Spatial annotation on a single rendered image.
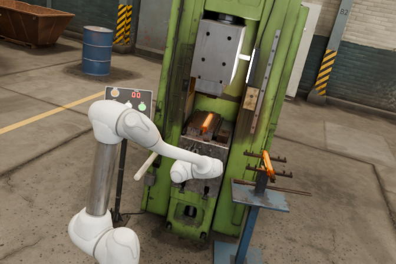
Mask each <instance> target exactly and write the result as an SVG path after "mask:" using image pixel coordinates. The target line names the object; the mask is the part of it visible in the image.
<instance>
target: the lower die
mask: <svg viewBox="0 0 396 264"><path fill-rule="evenodd" d="M198 112H199V111H198ZM198 112H197V113H198ZM210 112H214V111H205V110H204V111H200V112H199V113H198V115H197V116H195V120H194V121H193V119H192V121H193V122H192V121H191V122H190V124H189V125H188V126H187V131H186V134H188V135H191V136H195V137H200V138H207V139H209V140H212V138H213V133H214V132H215V128H212V125H213V123H214V122H215V119H218V120H216V121H218V122H219V118H217V116H221V114H218V113H216V112H214V114H213V116H212V118H211V120H210V122H209V123H208V125H207V129H206V132H204V133H203V135H202V136H200V135H199V134H200V126H202V125H203V124H204V122H205V121H206V119H207V117H208V115H209V113H210ZM211 128H212V129H211ZM196 135H197V136H196Z"/></svg>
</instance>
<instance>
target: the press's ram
mask: <svg viewBox="0 0 396 264"><path fill-rule="evenodd" d="M246 27H247V25H245V24H239V23H235V24H228V23H224V22H219V21H217V19H216V18H206V19H201V20H200V21H199V27H198V31H197V37H196V44H195V48H194V54H193V61H192V67H191V71H190V76H191V77H195V78H199V77H200V79H203V80H208V81H213V82H216V83H220V82H221V81H222V84H226V85H231V83H232V81H233V79H234V77H235V75H236V72H237V67H238V63H239V59H244V60H250V55H245V54H241V50H242V45H243V40H244V37H245V32H246Z"/></svg>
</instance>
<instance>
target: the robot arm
mask: <svg viewBox="0 0 396 264"><path fill-rule="evenodd" d="M88 118H89V120H90V122H91V124H92V125H93V130H94V136H95V138H96V140H97V142H96V147H95V154H94V161H93V167H92V172H91V179H90V186H89V190H88V197H87V204H86V207H85V208H83V209H82V210H81V211H80V212H79V213H78V214H76V215H75V216H74V217H73V218H72V219H71V221H70V223H69V225H68V234H69V236H70V238H71V240H72V241H73V243H74V244H75V245H76V246H77V247H79V248H80V249H81V250H82V251H84V252H85V253H86V254H88V255H90V256H92V257H94V258H95V259H96V260H97V261H98V262H99V264H138V263H139V257H140V243H139V240H138V237H137V235H136V233H135V232H134V231H133V230H131V229H129V228H127V227H118V228H116V229H114V228H113V224H112V220H111V213H110V212H109V210H108V203H109V198H110V192H111V186H112V182H113V176H114V170H115V166H116V159H117V153H118V147H119V143H120V142H121V141H122V140H123V138H125V139H128V140H130V141H133V142H136V143H138V144H139V145H141V146H143V147H145V148H147V149H149V150H151V151H153V152H155V153H157V154H160V155H162V156H166V157H169V158H172V159H176V160H177V161H176V162H175V163H174V164H173V166H172V168H171V170H170V177H171V179H172V181H173V182H175V183H181V182H183V181H185V180H188V179H194V178H195V179H211V178H215V177H218V176H220V175H221V174H222V173H223V163H222V162H221V161H220V160H218V159H213V158H211V157H208V156H200V155H198V151H199V150H198V149H197V147H196V144H197V143H196V144H195V145H194V143H193V144H192V145H191V146H189V147H185V148H184V149H181V148H178V147H175V146H171V145H169V144H167V143H165V142H164V141H163V140H162V138H161V136H160V133H159V131H158V129H157V127H156V126H155V125H154V123H153V122H152V121H151V120H150V119H149V118H148V117H147V116H146V115H144V114H143V113H140V112H138V111H136V110H134V109H132V108H130V107H129V106H127V105H125V104H122V103H119V102H116V101H113V100H100V101H96V102H94V103H93V104H92V105H91V106H90V108H89V111H88ZM192 149H193V151H192ZM190 151H192V152H190ZM195 152H196V153H195Z"/></svg>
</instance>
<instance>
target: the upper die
mask: <svg viewBox="0 0 396 264"><path fill-rule="evenodd" d="M226 86H227V85H226V84H222V81H221V82H220V83H218V82H213V81H208V80H203V79H200V77H199V78H196V83H195V86H194V90H195V91H200V92H203V93H208V94H212V95H217V96H221V95H222V93H223V91H224V90H225V88H226Z"/></svg>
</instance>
